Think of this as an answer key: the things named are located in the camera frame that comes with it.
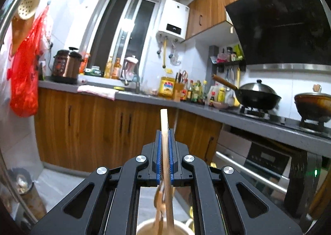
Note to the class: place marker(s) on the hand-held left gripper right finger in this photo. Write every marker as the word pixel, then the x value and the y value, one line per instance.
pixel 171 152

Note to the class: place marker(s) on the kitchen window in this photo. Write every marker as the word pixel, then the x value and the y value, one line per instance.
pixel 108 30

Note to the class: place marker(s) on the wooden chopstick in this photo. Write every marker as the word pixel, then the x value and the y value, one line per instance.
pixel 163 126

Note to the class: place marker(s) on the orange liquid bottle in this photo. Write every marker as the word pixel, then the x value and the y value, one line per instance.
pixel 117 69

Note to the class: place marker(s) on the yellow cooking oil bottle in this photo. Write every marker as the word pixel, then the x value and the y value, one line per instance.
pixel 166 87

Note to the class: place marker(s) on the black range hood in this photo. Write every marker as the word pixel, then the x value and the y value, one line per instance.
pixel 279 25

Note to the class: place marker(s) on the black wall spice shelf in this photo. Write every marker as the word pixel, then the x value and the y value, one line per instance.
pixel 227 64

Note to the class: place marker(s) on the copper black pressure cooker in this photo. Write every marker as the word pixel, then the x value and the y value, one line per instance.
pixel 66 66

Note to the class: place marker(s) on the yellow colander ladle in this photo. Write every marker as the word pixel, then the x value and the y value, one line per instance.
pixel 28 2

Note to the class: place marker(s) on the red plastic bag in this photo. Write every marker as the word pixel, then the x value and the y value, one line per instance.
pixel 24 82

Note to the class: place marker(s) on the yellow liquid bottle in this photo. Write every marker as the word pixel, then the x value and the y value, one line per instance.
pixel 108 68

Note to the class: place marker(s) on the trash can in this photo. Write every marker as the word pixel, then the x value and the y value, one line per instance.
pixel 28 198

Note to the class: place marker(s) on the white pitcher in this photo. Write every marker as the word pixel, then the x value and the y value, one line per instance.
pixel 130 68

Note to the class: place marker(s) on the wooden base cabinets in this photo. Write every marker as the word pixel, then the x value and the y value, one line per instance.
pixel 90 126

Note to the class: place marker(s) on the cream floral ceramic utensil holder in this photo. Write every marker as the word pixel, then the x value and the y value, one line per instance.
pixel 181 231

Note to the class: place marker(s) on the green box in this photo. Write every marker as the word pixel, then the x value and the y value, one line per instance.
pixel 93 71

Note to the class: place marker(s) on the black oven control panel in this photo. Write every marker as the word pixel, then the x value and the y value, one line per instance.
pixel 266 157

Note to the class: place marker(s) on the wooden knife block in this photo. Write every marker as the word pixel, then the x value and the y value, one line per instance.
pixel 178 92

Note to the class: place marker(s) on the gas stove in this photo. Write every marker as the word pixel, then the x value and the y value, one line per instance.
pixel 279 121

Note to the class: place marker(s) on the white plastic bag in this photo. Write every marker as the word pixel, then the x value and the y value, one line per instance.
pixel 5 69

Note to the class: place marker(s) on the white water heater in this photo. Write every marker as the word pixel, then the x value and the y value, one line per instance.
pixel 173 17

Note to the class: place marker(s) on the wooden upper cabinets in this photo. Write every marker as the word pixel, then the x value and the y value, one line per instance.
pixel 206 9

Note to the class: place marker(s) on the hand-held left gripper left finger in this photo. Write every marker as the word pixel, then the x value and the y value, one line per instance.
pixel 159 152

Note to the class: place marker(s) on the brown clay pot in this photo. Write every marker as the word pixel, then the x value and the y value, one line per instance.
pixel 310 105

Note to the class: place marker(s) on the steel faucet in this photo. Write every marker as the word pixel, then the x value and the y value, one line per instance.
pixel 137 83

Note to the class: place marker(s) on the pink dish cloth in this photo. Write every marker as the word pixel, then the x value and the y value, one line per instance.
pixel 98 91

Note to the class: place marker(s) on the row of condiment bottles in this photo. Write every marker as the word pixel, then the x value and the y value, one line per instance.
pixel 196 92

